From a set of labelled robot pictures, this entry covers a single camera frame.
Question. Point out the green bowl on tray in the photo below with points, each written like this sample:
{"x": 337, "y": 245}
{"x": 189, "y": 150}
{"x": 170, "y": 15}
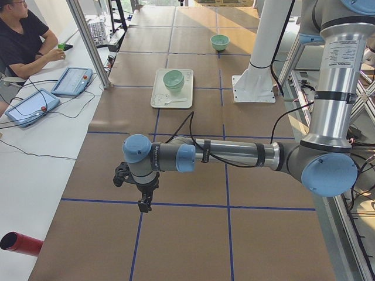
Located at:
{"x": 174, "y": 89}

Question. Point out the red cylinder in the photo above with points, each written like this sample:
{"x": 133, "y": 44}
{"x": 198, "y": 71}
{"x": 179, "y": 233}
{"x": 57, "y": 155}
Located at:
{"x": 20, "y": 243}

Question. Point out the white plastic spoon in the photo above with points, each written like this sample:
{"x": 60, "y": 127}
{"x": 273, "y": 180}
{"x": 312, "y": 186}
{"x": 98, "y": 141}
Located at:
{"x": 174, "y": 101}

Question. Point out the seated person in black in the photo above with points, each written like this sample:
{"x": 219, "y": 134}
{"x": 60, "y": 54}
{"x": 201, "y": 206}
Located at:
{"x": 27, "y": 44}

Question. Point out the green bowl with ice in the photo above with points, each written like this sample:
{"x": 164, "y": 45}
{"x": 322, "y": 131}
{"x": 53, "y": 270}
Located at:
{"x": 219, "y": 42}

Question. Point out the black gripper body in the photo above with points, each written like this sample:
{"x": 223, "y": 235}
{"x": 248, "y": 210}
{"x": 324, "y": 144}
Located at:
{"x": 145, "y": 188}

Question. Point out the pale green bear tray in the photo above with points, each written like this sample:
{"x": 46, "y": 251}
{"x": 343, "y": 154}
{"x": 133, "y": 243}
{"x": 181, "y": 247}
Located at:
{"x": 160, "y": 94}

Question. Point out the far blue teach pendant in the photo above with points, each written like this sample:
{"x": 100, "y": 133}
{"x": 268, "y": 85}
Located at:
{"x": 72, "y": 82}

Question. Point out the black computer mouse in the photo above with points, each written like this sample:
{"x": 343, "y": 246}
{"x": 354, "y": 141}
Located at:
{"x": 67, "y": 46}

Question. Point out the near blue teach pendant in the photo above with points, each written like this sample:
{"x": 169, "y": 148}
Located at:
{"x": 32, "y": 108}

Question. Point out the aluminium frame post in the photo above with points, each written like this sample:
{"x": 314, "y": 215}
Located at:
{"x": 80, "y": 21}

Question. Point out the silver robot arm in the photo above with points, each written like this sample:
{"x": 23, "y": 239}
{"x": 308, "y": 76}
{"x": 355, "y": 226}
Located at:
{"x": 321, "y": 160}

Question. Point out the black keyboard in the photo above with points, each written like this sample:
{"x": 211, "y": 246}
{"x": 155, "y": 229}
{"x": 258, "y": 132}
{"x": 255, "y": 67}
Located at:
{"x": 97, "y": 31}

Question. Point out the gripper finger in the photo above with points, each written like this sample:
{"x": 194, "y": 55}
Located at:
{"x": 148, "y": 202}
{"x": 143, "y": 206}

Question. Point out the blue teach pendant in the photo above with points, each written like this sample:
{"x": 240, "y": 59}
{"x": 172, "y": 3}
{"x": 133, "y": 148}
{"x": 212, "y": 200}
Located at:
{"x": 32, "y": 108}
{"x": 72, "y": 82}

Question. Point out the white camera mast with base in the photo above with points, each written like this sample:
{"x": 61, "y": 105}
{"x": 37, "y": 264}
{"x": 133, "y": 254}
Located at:
{"x": 255, "y": 84}

